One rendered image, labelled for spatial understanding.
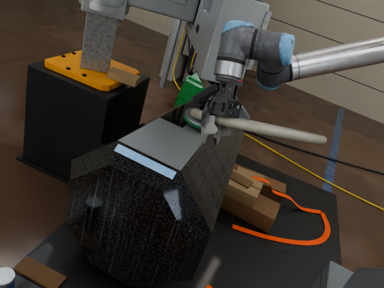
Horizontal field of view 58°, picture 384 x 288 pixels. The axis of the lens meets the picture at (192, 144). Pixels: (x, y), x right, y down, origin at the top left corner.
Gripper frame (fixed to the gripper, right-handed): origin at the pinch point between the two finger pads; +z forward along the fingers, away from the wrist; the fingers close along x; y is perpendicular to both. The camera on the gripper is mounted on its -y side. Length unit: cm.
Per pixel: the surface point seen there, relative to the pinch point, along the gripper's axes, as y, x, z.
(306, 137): 23.7, 16.2, -7.2
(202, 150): -47, 48, 12
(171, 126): -67, 41, 4
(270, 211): -59, 147, 58
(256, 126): 14.5, 3.3, -7.5
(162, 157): -45, 20, 17
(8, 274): -83, -26, 84
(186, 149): -47, 36, 12
